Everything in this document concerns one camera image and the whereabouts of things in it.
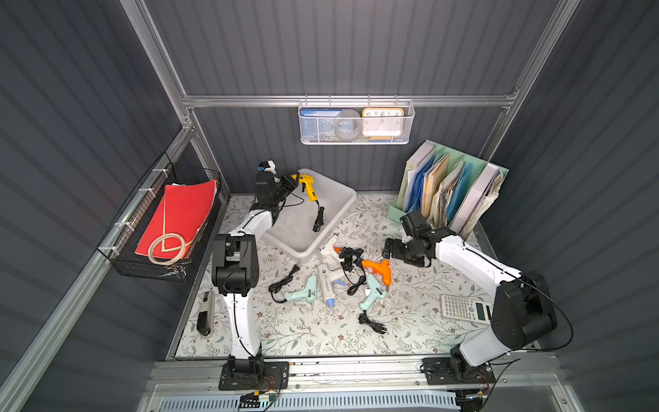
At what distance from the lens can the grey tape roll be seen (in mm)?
877

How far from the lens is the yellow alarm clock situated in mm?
891

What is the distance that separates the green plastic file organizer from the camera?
0.90 metres
